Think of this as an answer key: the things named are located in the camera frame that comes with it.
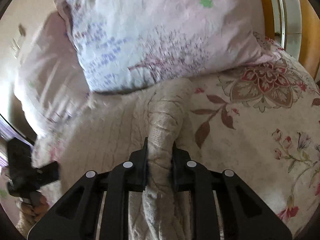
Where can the beige cable knit sweater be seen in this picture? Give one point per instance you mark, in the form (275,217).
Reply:
(104,134)

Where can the dark television screen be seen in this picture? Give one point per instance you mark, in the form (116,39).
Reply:
(8,132)

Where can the left floral pink pillow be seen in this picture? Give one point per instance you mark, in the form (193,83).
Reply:
(50,82)

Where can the floral bed quilt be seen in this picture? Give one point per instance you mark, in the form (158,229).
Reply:
(262,122)

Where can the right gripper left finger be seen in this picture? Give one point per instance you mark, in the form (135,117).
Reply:
(97,205)

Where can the person left hand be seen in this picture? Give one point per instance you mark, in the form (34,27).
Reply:
(33,213)

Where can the wooden headboard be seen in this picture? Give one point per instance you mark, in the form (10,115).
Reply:
(294,24)

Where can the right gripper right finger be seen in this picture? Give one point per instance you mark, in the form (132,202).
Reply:
(223,205)

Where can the right floral blue pillow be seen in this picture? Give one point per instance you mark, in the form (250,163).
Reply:
(125,45)

